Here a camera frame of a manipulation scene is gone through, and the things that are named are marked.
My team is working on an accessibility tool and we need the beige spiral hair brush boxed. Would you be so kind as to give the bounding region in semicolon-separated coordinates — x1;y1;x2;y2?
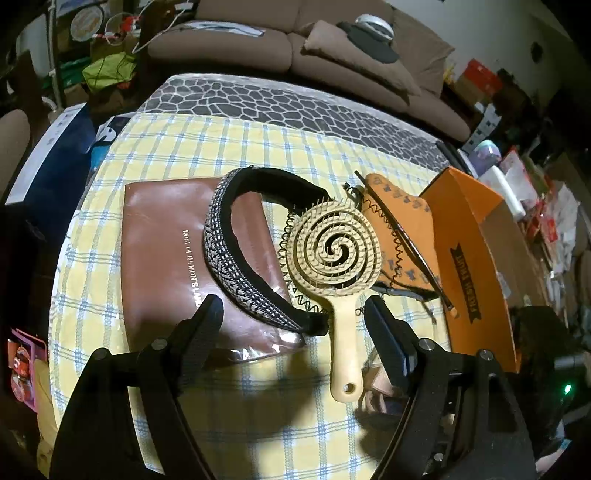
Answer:
287;200;383;403

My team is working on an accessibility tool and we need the brown leather pouch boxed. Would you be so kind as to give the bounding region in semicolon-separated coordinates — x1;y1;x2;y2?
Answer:
121;178;305;369

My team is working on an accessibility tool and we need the yellow plaid tablecloth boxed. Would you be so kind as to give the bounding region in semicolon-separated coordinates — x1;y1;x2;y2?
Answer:
48;112;454;480

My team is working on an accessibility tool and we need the orange cardboard box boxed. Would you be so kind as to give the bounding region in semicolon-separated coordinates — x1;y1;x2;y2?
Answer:
421;167;547;373

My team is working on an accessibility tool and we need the orange fabric pouch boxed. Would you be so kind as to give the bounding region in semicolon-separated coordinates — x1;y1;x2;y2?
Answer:
361;173;440;301

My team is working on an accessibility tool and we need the black studded headband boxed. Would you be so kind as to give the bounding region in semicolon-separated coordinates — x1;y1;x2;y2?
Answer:
202;166;329;336

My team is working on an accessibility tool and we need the white tissue box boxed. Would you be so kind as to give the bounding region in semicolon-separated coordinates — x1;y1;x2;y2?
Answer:
487;166;526;222

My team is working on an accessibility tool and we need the brown sofa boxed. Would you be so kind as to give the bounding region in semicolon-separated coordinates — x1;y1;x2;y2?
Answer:
145;1;470;143

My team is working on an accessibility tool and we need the black cushion with white device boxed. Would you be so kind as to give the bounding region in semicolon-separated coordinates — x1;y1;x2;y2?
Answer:
337;14;400;64

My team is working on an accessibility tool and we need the brown sofa cushion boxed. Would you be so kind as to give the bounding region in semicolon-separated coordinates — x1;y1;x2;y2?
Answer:
303;20;422;96

